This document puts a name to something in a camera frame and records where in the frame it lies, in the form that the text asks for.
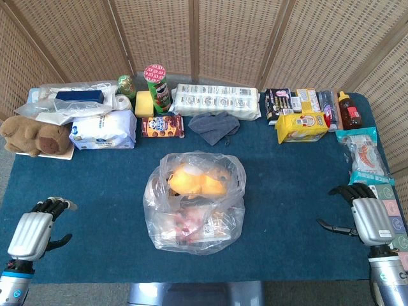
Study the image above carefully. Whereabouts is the grey cloth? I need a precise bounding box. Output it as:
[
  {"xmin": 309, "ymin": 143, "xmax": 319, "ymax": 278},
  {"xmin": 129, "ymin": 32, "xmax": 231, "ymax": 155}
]
[{"xmin": 187, "ymin": 111, "xmax": 240, "ymax": 147}]

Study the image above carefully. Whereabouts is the dark toothbrush pack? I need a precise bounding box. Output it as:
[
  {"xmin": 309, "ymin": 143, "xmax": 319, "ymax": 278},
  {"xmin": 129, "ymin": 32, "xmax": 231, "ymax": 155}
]
[{"xmin": 318, "ymin": 90, "xmax": 339, "ymax": 132}]

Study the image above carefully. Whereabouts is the brown capybara plush toy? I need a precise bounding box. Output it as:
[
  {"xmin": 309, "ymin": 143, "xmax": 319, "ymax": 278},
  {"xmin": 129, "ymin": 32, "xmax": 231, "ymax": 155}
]
[{"xmin": 0, "ymin": 115, "xmax": 73, "ymax": 157}]

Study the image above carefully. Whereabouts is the clear bag with white items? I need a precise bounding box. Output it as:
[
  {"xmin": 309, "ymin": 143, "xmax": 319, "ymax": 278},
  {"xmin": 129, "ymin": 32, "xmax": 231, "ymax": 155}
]
[{"xmin": 14, "ymin": 80, "xmax": 119, "ymax": 126}]

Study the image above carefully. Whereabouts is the wicker folding screen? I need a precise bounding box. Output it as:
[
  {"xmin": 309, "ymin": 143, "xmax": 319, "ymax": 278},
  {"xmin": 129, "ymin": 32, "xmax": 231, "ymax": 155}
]
[{"xmin": 0, "ymin": 0, "xmax": 408, "ymax": 173}]

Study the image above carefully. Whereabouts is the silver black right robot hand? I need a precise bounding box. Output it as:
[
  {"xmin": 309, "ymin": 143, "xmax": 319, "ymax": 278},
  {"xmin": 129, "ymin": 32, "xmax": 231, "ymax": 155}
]
[{"xmin": 316, "ymin": 183, "xmax": 399, "ymax": 248}]

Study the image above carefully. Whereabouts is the white yellow box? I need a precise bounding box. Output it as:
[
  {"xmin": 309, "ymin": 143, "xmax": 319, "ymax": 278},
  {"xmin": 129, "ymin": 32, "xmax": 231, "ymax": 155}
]
[{"xmin": 295, "ymin": 88, "xmax": 321, "ymax": 114}]

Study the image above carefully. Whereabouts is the yellow sponge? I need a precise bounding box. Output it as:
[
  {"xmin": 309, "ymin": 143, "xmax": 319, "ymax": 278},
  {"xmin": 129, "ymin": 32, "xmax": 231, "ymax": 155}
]
[{"xmin": 135, "ymin": 91, "xmax": 156, "ymax": 119}]

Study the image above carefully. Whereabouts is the white tissue pack blue logo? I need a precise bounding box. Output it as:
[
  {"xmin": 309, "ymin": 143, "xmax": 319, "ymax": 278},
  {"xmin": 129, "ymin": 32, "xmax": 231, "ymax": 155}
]
[{"xmin": 69, "ymin": 110, "xmax": 138, "ymax": 150}]

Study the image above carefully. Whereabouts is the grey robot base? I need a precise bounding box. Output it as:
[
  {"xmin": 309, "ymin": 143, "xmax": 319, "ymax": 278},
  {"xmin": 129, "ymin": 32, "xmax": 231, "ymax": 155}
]
[{"xmin": 127, "ymin": 280, "xmax": 265, "ymax": 306}]

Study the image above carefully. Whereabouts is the yellow orange plush toy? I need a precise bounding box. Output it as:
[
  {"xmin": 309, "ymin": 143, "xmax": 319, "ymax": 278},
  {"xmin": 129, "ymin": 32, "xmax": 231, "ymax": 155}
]
[{"xmin": 167, "ymin": 164, "xmax": 230, "ymax": 197}]

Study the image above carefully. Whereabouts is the yellow cracker pack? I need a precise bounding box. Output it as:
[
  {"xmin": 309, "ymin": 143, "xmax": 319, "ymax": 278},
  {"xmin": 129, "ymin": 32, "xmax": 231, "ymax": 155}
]
[{"xmin": 274, "ymin": 111, "xmax": 329, "ymax": 144}]

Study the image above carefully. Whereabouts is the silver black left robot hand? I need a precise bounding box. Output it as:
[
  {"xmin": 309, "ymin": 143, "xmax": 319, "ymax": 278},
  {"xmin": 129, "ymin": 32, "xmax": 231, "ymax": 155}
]
[{"xmin": 6, "ymin": 196, "xmax": 78, "ymax": 262}]

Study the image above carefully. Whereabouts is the white board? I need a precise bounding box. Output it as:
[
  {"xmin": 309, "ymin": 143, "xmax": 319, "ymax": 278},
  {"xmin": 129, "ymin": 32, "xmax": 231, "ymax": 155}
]
[{"xmin": 15, "ymin": 145, "xmax": 76, "ymax": 161}]

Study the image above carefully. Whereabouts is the green Pringles can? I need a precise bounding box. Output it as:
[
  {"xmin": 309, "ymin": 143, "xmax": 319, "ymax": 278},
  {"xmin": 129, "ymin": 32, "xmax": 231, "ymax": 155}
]
[{"xmin": 143, "ymin": 64, "xmax": 173, "ymax": 115}]

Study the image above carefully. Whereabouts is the long white paper roll pack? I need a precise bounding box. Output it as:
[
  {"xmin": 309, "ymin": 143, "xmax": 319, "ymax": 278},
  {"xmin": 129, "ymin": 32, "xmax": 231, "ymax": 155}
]
[{"xmin": 168, "ymin": 83, "xmax": 262, "ymax": 121}]

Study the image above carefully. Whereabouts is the multicolour tissue pack strip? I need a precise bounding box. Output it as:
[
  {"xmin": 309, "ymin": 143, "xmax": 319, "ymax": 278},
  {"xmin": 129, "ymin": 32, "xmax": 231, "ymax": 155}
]
[{"xmin": 371, "ymin": 183, "xmax": 408, "ymax": 265}]

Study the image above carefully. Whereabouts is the black snack pack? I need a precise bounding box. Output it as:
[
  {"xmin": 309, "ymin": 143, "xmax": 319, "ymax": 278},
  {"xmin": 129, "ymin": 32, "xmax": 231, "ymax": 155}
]
[{"xmin": 264, "ymin": 87, "xmax": 294, "ymax": 126}]

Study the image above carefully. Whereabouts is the blue carpet table cover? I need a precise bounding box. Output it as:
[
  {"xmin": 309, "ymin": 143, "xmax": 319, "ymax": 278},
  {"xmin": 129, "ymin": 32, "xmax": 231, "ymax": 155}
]
[{"xmin": 0, "ymin": 92, "xmax": 402, "ymax": 284}]

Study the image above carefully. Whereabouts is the clear plastic shopping bag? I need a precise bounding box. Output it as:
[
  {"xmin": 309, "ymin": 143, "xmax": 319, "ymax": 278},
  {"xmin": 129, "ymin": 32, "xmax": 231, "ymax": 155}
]
[{"xmin": 142, "ymin": 152, "xmax": 248, "ymax": 256}]

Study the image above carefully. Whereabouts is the white tape roll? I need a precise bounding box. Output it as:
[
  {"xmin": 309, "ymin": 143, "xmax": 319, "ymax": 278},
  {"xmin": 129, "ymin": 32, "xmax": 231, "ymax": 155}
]
[{"xmin": 114, "ymin": 94, "xmax": 133, "ymax": 112}]

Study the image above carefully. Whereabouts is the teal white snack packet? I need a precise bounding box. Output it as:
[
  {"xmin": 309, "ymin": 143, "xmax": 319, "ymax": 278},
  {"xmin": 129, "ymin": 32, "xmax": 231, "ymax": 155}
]
[{"xmin": 335, "ymin": 126, "xmax": 395, "ymax": 189}]

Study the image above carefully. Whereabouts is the dark blue box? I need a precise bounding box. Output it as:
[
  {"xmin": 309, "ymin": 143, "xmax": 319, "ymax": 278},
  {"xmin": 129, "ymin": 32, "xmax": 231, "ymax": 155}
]
[{"xmin": 55, "ymin": 90, "xmax": 105, "ymax": 105}]

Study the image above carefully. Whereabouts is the brown Hello Panda box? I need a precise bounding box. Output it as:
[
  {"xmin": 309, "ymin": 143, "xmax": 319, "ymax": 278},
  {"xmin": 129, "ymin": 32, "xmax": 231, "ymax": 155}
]
[{"xmin": 141, "ymin": 114, "xmax": 185, "ymax": 138}]

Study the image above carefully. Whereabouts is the brown honey bottle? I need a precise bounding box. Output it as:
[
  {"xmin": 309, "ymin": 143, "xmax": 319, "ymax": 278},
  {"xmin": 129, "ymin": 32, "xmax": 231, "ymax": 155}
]
[{"xmin": 337, "ymin": 91, "xmax": 363, "ymax": 130}]

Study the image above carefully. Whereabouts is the green egg-shaped container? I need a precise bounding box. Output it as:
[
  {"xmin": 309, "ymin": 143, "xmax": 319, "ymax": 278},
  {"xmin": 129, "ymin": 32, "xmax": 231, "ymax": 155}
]
[{"xmin": 117, "ymin": 75, "xmax": 137, "ymax": 100}]

